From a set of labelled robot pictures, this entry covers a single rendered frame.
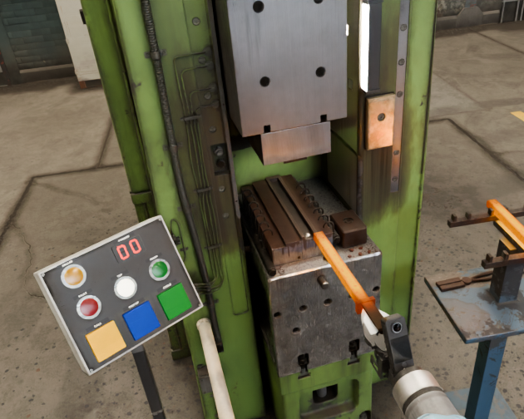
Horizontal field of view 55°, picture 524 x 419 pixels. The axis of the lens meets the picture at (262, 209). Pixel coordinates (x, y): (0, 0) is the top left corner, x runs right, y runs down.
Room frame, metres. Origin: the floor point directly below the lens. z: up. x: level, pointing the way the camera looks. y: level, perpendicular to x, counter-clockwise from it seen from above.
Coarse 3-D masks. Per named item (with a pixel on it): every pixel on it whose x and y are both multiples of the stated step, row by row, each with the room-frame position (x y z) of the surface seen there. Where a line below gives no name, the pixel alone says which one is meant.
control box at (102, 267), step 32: (160, 224) 1.14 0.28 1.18; (96, 256) 1.03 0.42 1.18; (128, 256) 1.06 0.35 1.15; (160, 256) 1.09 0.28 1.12; (64, 288) 0.96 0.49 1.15; (96, 288) 0.98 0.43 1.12; (160, 288) 1.04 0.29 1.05; (192, 288) 1.07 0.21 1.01; (64, 320) 0.91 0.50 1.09; (96, 320) 0.93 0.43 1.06; (160, 320) 0.99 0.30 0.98
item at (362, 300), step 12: (324, 240) 1.16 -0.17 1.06; (324, 252) 1.11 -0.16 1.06; (336, 252) 1.10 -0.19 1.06; (336, 264) 1.04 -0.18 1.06; (348, 276) 0.99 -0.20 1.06; (348, 288) 0.95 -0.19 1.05; (360, 288) 0.94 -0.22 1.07; (360, 300) 0.89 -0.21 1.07; (372, 300) 0.89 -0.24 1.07; (360, 312) 0.88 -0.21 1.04; (372, 312) 0.85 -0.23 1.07
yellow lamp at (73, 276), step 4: (72, 268) 0.99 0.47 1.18; (76, 268) 0.99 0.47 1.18; (68, 272) 0.98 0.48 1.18; (72, 272) 0.98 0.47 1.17; (76, 272) 0.99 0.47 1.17; (80, 272) 0.99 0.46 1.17; (64, 276) 0.97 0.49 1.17; (68, 276) 0.97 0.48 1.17; (72, 276) 0.98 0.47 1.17; (76, 276) 0.98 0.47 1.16; (80, 276) 0.98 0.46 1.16; (68, 280) 0.97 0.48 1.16; (72, 280) 0.97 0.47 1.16; (76, 280) 0.97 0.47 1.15; (80, 280) 0.98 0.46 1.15; (72, 284) 0.97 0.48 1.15; (76, 284) 0.97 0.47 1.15
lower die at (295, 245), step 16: (272, 176) 1.68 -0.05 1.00; (288, 176) 1.68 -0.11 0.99; (256, 192) 1.61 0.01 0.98; (272, 192) 1.58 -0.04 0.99; (288, 192) 1.55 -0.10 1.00; (272, 208) 1.47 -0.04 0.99; (304, 208) 1.45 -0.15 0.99; (272, 224) 1.39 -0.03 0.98; (288, 224) 1.36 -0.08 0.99; (320, 224) 1.34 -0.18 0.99; (272, 240) 1.30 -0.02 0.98; (288, 240) 1.27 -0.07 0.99; (304, 240) 1.27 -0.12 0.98; (272, 256) 1.25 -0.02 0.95; (288, 256) 1.26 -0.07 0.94; (304, 256) 1.27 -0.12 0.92
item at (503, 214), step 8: (488, 200) 1.34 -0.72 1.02; (496, 200) 1.33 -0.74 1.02; (496, 208) 1.29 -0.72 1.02; (504, 208) 1.29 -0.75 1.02; (504, 216) 1.24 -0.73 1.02; (512, 216) 1.24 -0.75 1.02; (504, 224) 1.23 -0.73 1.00; (512, 224) 1.20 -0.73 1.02; (520, 224) 1.19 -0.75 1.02; (512, 232) 1.19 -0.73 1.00; (520, 232) 1.16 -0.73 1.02; (520, 240) 1.15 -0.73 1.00
